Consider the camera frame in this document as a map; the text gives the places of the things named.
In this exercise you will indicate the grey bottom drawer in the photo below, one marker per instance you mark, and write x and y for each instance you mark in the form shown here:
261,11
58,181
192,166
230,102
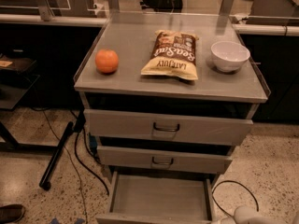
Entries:
158,197

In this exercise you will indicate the black stand leg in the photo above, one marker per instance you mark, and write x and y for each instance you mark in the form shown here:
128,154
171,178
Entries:
45,180

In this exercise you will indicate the sea salt chips bag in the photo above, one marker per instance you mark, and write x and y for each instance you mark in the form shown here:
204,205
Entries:
173,55

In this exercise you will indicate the dark side table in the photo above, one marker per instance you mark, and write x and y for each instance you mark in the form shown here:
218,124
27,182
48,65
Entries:
16,79

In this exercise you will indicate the white bowl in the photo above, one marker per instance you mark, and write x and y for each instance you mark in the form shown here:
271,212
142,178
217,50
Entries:
229,56

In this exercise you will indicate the grey drawer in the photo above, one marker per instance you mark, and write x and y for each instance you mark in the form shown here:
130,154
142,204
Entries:
164,160
162,127
158,197

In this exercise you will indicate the orange fruit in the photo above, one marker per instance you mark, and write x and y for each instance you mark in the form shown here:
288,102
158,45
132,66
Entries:
106,61

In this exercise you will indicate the grey drawer cabinet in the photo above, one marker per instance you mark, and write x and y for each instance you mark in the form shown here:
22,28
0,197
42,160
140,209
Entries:
214,94

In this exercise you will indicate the grey middle drawer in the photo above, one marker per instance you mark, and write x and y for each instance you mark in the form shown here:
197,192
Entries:
164,160

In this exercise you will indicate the grey top drawer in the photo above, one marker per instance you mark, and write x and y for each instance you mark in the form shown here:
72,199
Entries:
162,127

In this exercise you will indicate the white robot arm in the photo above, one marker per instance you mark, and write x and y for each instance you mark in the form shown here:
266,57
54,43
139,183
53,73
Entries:
247,215

